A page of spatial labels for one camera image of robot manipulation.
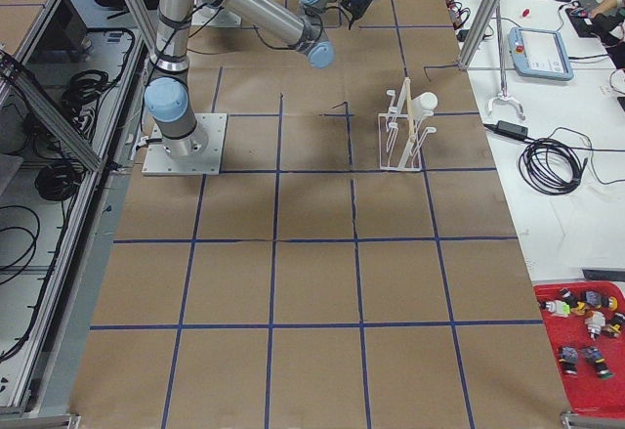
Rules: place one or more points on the metal reach grabber tool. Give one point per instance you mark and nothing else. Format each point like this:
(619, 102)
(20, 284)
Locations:
(503, 97)

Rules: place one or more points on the blue teach pendant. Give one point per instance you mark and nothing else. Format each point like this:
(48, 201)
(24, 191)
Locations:
(539, 53)

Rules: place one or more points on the black power adapter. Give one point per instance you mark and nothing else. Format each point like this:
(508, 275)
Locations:
(511, 130)

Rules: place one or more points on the red parts tray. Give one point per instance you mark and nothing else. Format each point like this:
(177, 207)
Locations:
(585, 325)

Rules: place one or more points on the white wire cup rack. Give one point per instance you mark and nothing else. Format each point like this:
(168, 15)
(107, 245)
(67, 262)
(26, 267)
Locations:
(401, 136)

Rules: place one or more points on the aluminium frame post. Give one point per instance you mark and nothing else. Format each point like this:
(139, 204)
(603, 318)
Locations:
(477, 29)

